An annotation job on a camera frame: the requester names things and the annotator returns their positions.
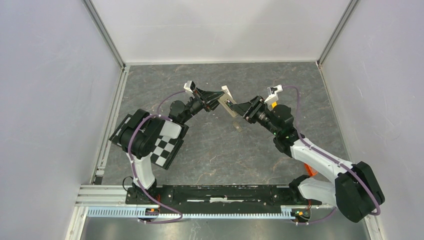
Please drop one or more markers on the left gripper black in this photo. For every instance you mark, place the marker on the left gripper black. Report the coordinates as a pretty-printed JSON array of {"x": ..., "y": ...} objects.
[{"x": 212, "y": 98}]

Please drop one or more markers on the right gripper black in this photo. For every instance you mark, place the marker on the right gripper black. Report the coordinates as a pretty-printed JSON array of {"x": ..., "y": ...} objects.
[{"x": 248, "y": 110}]

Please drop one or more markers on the white remote with buttons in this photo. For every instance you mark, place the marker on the white remote with buttons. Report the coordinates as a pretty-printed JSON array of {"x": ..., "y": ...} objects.
[{"x": 227, "y": 101}]

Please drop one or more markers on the white black remote control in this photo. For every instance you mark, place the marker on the white black remote control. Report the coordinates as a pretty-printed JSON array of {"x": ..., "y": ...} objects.
[{"x": 225, "y": 89}]

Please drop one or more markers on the beige remote battery cover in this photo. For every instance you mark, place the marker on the beige remote battery cover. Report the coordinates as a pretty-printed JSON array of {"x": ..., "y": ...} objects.
[{"x": 237, "y": 126}]

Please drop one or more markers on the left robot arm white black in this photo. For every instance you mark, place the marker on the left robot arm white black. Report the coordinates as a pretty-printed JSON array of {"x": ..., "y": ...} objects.
[{"x": 179, "y": 113}]

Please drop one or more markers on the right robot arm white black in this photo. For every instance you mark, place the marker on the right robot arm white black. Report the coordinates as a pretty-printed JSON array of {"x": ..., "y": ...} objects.
[{"x": 352, "y": 188}]

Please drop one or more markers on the black white checkerboard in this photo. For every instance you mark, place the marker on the black white checkerboard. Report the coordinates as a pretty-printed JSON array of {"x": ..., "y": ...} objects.
[{"x": 158, "y": 140}]

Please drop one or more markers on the orange translucent semicircle block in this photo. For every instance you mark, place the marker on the orange translucent semicircle block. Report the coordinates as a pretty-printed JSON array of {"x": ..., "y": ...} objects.
[{"x": 311, "y": 171}]

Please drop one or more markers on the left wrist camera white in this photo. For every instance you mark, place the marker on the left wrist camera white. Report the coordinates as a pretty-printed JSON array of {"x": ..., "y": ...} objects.
[{"x": 190, "y": 87}]

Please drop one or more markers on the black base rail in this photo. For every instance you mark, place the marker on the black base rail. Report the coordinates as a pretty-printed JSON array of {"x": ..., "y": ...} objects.
[{"x": 218, "y": 199}]

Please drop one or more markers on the white toothed cable duct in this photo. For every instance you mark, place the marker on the white toothed cable duct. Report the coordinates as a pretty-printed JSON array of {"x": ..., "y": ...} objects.
[{"x": 142, "y": 212}]

